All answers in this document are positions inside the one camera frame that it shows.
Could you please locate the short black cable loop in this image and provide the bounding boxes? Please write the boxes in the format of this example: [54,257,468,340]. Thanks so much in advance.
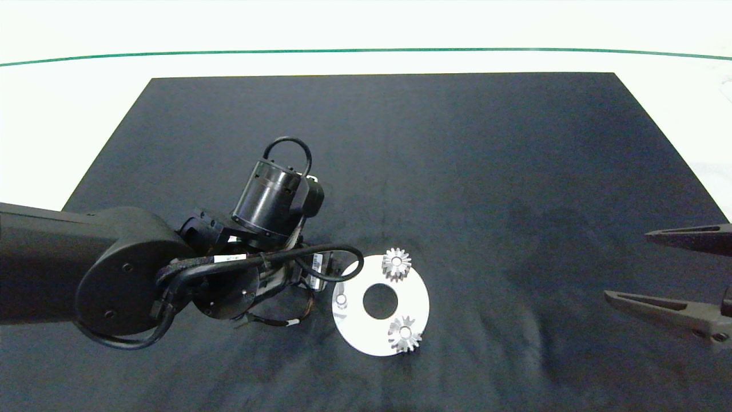
[262,136,313,179]

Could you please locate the thick black elbow cable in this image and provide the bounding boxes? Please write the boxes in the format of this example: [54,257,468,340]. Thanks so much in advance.
[73,298,175,351]

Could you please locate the long black tagged cable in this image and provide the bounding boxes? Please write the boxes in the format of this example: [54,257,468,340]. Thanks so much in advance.
[156,245,365,287]

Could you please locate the small steel gear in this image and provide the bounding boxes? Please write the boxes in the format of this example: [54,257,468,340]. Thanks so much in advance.
[381,248,412,282]
[388,315,423,353]

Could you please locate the thin black cable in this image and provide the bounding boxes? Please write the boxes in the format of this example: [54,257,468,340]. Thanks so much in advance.
[233,292,315,328]

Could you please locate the round white plate with pins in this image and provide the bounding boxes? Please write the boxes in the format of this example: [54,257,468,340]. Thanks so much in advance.
[332,254,430,357]

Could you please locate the dark mat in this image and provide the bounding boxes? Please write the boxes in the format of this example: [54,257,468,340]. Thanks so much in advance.
[0,72,732,412]

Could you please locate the boxy wrist camera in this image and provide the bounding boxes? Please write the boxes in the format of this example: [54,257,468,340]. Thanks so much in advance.
[308,252,333,290]

